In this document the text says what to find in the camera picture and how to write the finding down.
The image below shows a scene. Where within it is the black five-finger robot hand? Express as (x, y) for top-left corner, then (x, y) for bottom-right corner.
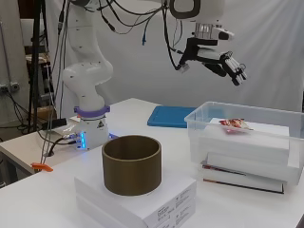
(179, 22), (249, 87)

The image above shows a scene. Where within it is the blue plastic box lid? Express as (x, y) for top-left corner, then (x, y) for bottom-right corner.
(146, 104), (198, 129)

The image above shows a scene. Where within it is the white hanging sheet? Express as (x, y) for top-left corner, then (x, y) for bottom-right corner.
(44, 0), (304, 112)

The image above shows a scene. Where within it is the red snack packet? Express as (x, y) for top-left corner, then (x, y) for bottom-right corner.
(218, 118), (255, 134)

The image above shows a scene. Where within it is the clear plastic box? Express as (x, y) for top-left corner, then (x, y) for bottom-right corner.
(184, 101), (304, 187)

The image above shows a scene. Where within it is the thick white book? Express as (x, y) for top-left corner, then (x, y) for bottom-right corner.
(198, 117), (291, 166)

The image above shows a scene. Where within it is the brown round tub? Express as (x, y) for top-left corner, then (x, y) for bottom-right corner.
(102, 135), (162, 197)

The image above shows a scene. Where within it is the white flat box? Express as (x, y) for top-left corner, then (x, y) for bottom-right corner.
(74, 172), (198, 223)
(75, 193), (197, 228)

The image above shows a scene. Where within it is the black tripod stand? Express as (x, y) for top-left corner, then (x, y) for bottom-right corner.
(27, 0), (49, 134)

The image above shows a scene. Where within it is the orange clamp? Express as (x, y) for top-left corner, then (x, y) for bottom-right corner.
(30, 161), (54, 173)

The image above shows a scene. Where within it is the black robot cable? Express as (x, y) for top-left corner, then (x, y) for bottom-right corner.
(161, 0), (185, 71)

